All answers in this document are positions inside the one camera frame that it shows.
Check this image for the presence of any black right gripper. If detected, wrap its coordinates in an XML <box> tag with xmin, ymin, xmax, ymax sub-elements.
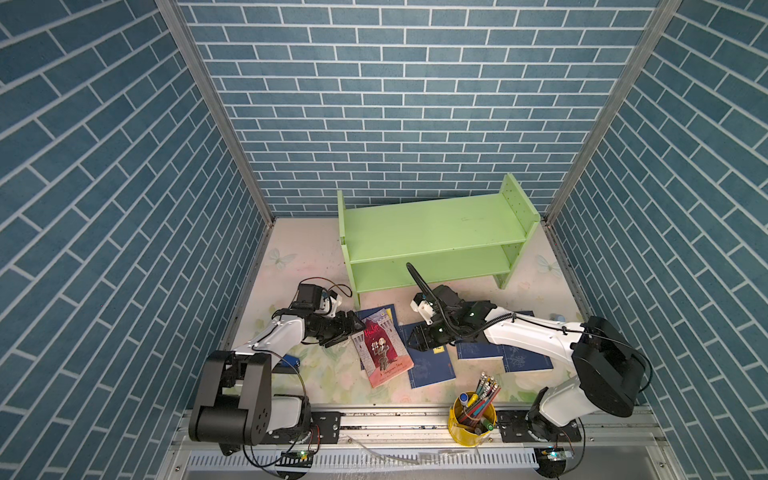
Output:
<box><xmin>401</xmin><ymin>318</ymin><xmax>458</xmax><ymax>350</ymax></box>

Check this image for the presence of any blue book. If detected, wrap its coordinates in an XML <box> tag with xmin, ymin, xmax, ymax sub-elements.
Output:
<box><xmin>456</xmin><ymin>342</ymin><xmax>504</xmax><ymax>360</ymax></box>
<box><xmin>500</xmin><ymin>345</ymin><xmax>554</xmax><ymax>373</ymax></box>
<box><xmin>357</xmin><ymin>304</ymin><xmax>399</xmax><ymax>326</ymax></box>
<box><xmin>397</xmin><ymin>323</ymin><xmax>456</xmax><ymax>389</ymax></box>

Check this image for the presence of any red pink Hamlet book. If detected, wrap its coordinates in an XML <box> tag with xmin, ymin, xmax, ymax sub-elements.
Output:
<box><xmin>352</xmin><ymin>317</ymin><xmax>414</xmax><ymax>388</ymax></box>

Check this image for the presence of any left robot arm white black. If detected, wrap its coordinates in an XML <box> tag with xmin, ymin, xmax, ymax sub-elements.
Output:
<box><xmin>188</xmin><ymin>309</ymin><xmax>365</xmax><ymax>455</ymax></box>

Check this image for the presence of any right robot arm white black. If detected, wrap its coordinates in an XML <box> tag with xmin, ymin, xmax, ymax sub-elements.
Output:
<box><xmin>406</xmin><ymin>285</ymin><xmax>650</xmax><ymax>441</ymax></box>

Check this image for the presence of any blue stapler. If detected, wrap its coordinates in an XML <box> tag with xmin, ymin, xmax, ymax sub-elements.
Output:
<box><xmin>278</xmin><ymin>355</ymin><xmax>301</xmax><ymax>370</ymax></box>

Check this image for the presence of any yellow pen cup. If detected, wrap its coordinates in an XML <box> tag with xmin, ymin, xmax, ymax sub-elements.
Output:
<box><xmin>448</xmin><ymin>392</ymin><xmax>497</xmax><ymax>447</ymax></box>

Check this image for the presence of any green wooden shelf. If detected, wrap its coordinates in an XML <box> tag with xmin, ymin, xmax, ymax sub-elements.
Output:
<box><xmin>337</xmin><ymin>174</ymin><xmax>541</xmax><ymax>299</ymax></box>

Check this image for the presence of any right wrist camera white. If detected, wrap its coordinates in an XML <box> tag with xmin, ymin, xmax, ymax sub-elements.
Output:
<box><xmin>410</xmin><ymin>298</ymin><xmax>435</xmax><ymax>325</ymax></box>

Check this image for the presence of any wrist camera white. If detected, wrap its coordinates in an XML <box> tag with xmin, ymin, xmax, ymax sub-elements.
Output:
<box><xmin>410</xmin><ymin>298</ymin><xmax>435</xmax><ymax>325</ymax></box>
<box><xmin>315</xmin><ymin>289</ymin><xmax>342</xmax><ymax>318</ymax></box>

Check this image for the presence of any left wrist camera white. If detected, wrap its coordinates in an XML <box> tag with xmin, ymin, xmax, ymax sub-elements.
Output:
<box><xmin>315</xmin><ymin>289</ymin><xmax>342</xmax><ymax>318</ymax></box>

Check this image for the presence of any black corrugated cable right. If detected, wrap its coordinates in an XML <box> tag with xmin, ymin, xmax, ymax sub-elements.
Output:
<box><xmin>406</xmin><ymin>262</ymin><xmax>499</xmax><ymax>337</ymax></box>

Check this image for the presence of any aluminium corner post left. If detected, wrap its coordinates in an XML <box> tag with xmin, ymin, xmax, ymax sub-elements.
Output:
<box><xmin>156</xmin><ymin>0</ymin><xmax>275</xmax><ymax>228</ymax></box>

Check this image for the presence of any aluminium corner post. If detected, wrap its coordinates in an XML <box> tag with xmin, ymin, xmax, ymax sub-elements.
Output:
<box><xmin>156</xmin><ymin>0</ymin><xmax>275</xmax><ymax>228</ymax></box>
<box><xmin>543</xmin><ymin>0</ymin><xmax>682</xmax><ymax>229</ymax></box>

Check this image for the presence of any aluminium corner post right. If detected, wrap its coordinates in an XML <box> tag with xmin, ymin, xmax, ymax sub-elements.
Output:
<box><xmin>543</xmin><ymin>0</ymin><xmax>682</xmax><ymax>229</ymax></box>

